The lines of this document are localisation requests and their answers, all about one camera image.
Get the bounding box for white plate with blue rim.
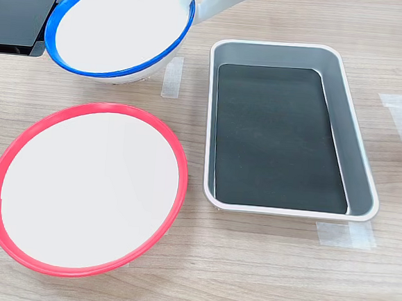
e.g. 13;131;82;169
41;0;197;90

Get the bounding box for pale tape strip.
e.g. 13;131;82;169
160;55;185;99

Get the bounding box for black mat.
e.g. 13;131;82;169
207;61;360;215

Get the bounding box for steel tray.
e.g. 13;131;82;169
197;35;392;225

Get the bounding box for black flat device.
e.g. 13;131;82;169
0;0;78;61

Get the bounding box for white plate with red rim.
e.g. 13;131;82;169
0;94;194;288

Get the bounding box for translucent tape piece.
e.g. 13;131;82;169
314;217;379;252

